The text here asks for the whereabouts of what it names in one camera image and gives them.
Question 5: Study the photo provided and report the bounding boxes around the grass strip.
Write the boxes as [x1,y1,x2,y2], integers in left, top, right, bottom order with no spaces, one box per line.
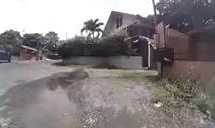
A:
[52,63,157,80]

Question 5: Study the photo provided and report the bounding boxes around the dark hedge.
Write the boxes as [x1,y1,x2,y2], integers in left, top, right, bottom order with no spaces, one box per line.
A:
[57,34,138,59]

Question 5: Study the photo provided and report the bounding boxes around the grey gravel ground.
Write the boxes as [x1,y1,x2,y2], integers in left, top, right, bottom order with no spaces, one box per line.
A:
[0,66,215,128]

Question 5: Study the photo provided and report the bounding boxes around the palm tree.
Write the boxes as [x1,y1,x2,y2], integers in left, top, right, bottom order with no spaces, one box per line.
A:
[80,18,106,43]

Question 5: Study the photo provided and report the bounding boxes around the white arched gate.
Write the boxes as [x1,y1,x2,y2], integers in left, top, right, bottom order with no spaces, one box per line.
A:
[128,34,157,70]

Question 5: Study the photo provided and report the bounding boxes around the house with pitched roof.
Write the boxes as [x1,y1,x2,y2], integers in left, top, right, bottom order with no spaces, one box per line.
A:
[103,9,158,43]

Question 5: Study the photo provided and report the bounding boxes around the pale litter piece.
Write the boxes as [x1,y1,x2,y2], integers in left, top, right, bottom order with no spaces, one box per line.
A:
[153,101,164,109]

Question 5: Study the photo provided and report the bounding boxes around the pole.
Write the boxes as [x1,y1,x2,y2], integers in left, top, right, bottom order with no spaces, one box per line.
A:
[151,0,159,26]

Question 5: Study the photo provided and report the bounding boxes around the puddle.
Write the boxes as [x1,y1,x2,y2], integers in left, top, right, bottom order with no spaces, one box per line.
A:
[0,69,91,128]

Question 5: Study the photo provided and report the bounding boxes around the row of trees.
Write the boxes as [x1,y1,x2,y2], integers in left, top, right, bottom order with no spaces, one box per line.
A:
[0,29,61,56]

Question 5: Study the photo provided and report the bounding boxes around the small shed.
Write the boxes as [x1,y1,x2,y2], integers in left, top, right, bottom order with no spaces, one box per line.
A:
[18,44,41,62]

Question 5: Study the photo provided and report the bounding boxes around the grey asphalt road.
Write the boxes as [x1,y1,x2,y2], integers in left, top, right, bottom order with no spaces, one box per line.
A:
[0,60,63,101]

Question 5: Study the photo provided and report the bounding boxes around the tall dark tree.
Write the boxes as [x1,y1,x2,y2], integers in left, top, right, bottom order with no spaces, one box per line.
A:
[154,0,215,35]

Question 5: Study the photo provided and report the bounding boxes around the blue car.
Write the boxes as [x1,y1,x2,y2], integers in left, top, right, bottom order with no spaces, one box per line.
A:
[0,44,13,65]

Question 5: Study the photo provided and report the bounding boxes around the brick wall with wooden fence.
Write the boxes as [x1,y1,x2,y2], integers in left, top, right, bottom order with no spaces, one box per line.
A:
[154,21,215,83]

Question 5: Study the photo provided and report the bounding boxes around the weeds beside wall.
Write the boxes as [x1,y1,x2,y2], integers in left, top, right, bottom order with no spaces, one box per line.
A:
[144,74,215,122]

